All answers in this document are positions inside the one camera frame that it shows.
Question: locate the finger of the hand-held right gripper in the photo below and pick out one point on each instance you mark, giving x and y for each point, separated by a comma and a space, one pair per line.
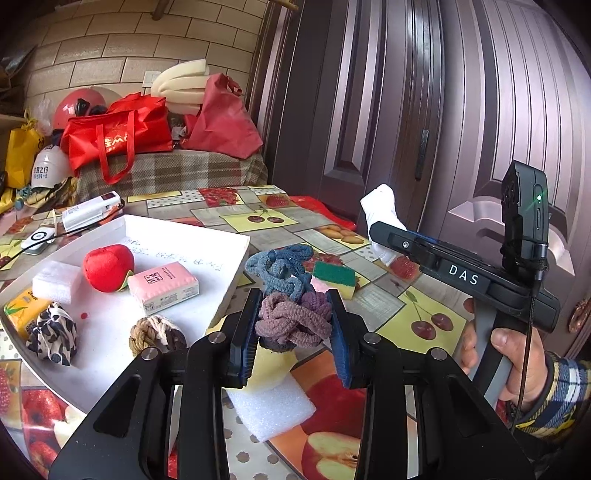
397, 240

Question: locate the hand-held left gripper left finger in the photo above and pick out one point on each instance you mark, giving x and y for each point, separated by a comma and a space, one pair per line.
251, 344

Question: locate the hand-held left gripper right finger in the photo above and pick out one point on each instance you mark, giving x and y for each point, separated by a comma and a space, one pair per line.
339, 350

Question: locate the white sock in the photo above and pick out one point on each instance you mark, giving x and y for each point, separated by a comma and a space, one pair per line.
383, 203

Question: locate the white tray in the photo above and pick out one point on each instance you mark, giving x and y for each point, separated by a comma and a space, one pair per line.
184, 249

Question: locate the person's right forearm plaid sleeve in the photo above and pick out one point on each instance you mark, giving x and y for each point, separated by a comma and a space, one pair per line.
563, 397

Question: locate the person's right hand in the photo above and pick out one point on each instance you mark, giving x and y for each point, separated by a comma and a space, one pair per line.
526, 369

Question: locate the fruit printed tablecloth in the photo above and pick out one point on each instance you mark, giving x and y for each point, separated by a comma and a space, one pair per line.
383, 300

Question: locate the white foam block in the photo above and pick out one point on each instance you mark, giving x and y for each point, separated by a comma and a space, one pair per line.
55, 281
272, 406

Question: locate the green yellow scouring sponge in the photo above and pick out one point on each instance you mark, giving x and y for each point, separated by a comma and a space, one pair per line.
334, 277

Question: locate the brass door knocker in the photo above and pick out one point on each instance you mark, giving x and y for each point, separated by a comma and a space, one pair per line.
581, 317

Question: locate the pink tissue packet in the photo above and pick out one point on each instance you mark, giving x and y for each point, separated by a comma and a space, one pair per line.
161, 288

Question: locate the red plush apple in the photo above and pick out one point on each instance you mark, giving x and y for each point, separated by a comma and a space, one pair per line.
108, 267

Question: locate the plaid cloth cover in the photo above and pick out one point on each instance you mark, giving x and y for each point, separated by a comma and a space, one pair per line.
184, 173

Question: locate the leopard print scrunchie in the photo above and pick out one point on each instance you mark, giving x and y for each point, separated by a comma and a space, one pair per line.
51, 334

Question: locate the white rectangular device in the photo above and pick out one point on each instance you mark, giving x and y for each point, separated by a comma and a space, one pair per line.
90, 210

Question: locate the red plastic bag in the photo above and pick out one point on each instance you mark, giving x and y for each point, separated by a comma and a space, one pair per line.
221, 124

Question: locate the yellow tissue packet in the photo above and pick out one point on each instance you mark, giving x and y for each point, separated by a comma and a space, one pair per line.
25, 311

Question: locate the white rounded charger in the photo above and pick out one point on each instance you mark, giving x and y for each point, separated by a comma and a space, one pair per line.
37, 240

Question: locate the yellow dark cloth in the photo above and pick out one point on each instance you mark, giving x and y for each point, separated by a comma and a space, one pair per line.
51, 194

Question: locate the red fabric tote bag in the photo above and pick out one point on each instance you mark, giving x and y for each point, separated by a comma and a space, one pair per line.
120, 129

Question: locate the cream foam roll stack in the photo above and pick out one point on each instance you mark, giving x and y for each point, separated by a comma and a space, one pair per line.
182, 85

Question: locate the white helmet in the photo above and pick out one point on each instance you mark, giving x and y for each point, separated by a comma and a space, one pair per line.
51, 166

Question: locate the red helmet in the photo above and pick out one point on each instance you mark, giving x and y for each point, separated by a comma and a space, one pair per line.
81, 108

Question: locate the yellow bag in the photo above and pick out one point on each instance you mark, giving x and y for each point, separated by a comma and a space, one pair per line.
21, 152

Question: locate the white wall socket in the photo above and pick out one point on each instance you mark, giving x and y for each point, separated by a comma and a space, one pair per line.
151, 79

